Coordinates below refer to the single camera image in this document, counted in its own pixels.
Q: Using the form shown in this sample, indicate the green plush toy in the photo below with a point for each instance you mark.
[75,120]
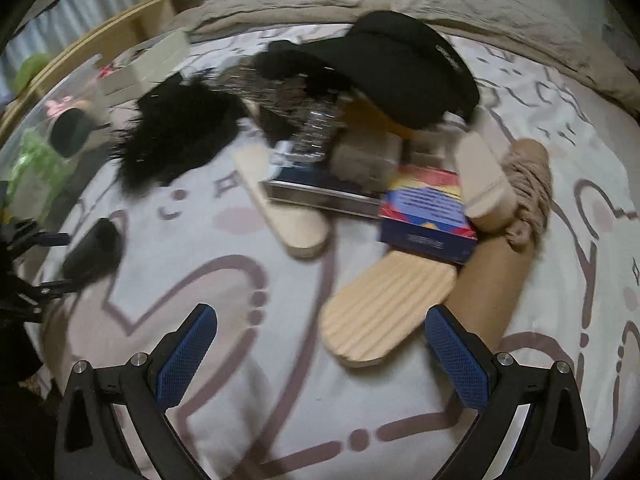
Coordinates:
[30,68]

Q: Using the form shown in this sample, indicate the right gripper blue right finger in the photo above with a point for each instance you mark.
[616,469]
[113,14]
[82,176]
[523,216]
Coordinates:
[462,355]

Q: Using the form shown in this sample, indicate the bunny print bed sheet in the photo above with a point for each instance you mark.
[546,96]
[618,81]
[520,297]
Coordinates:
[269,401]

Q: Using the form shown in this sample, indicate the flat wooden oval board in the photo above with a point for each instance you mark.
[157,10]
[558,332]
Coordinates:
[303,232]

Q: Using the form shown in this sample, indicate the green dotted wipes pack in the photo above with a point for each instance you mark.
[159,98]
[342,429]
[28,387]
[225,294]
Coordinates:
[34,172]

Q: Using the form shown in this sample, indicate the red blue carton box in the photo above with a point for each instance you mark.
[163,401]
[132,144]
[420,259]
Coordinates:
[422,212]

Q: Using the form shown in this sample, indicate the thick wooden oval block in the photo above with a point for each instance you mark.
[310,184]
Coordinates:
[363,323]

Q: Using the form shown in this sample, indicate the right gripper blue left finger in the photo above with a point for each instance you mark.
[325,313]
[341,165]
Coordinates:
[178,355]

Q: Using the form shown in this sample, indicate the brown cardboard tube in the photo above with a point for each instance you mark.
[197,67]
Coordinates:
[489,286]

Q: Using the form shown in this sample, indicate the black foam tube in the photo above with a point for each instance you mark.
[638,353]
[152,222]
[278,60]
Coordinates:
[97,254]

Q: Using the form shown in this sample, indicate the wooden shelf unit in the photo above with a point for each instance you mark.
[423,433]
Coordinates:
[141,22]

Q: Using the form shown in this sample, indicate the black cap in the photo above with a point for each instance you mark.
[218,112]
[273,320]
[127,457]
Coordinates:
[400,64]

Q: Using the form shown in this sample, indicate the black feather accessory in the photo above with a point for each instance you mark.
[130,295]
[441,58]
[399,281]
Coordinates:
[182,124]

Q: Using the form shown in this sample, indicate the white cardboard box of items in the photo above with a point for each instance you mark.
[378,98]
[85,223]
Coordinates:
[141,68]

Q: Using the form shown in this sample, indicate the pink bunny phone stand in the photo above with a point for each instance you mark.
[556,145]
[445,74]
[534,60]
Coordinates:
[71,123]

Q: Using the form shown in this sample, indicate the clear plastic storage bin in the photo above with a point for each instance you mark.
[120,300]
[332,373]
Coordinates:
[81,84]

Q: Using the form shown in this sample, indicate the silver dark box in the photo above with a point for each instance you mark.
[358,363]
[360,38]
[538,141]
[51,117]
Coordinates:
[312,185]

